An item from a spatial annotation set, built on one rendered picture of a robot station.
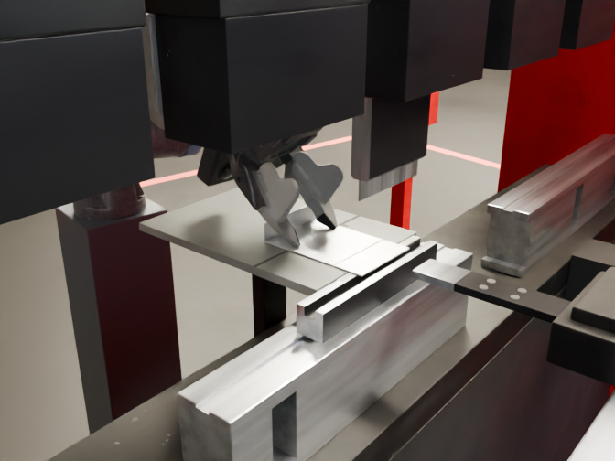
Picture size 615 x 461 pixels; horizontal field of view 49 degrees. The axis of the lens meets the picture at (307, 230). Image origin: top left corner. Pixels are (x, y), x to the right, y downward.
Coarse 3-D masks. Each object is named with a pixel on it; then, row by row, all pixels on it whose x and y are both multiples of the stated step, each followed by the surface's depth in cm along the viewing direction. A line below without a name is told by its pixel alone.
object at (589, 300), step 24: (432, 264) 66; (456, 288) 63; (480, 288) 62; (504, 288) 62; (528, 288) 62; (600, 288) 55; (528, 312) 59; (552, 312) 58; (576, 312) 52; (600, 312) 52; (552, 336) 53; (576, 336) 52; (600, 336) 51; (552, 360) 54; (576, 360) 52; (600, 360) 51
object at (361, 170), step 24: (360, 120) 58; (384, 120) 59; (408, 120) 63; (360, 144) 59; (384, 144) 60; (408, 144) 64; (360, 168) 60; (384, 168) 61; (408, 168) 67; (360, 192) 61
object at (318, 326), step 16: (416, 240) 73; (400, 256) 71; (416, 256) 70; (432, 256) 72; (384, 272) 66; (400, 272) 68; (336, 288) 63; (352, 288) 63; (368, 288) 63; (384, 288) 66; (400, 288) 69; (304, 304) 60; (320, 304) 62; (336, 304) 60; (352, 304) 62; (368, 304) 64; (304, 320) 60; (320, 320) 59; (336, 320) 60; (352, 320) 63; (320, 336) 59
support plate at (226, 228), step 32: (224, 192) 87; (160, 224) 77; (192, 224) 77; (224, 224) 77; (256, 224) 77; (352, 224) 77; (384, 224) 77; (224, 256) 70; (256, 256) 69; (288, 256) 69; (320, 288) 63
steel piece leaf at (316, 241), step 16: (304, 208) 76; (304, 224) 77; (320, 224) 77; (272, 240) 73; (304, 240) 73; (320, 240) 73; (336, 240) 73; (352, 240) 73; (368, 240) 73; (320, 256) 69; (336, 256) 69
